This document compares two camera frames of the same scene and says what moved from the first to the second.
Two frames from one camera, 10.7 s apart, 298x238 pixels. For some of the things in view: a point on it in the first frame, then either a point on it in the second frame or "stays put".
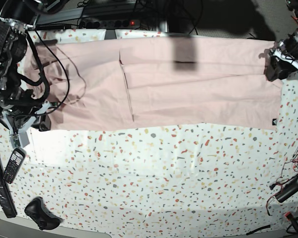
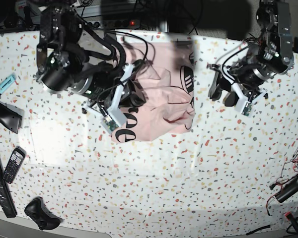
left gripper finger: (278, 69) to (221, 84)
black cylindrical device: (293, 186) stays put
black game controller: (37, 209) stays put
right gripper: (21, 103) to (102, 85)
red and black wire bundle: (296, 163) stays put
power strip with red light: (110, 24) stays put
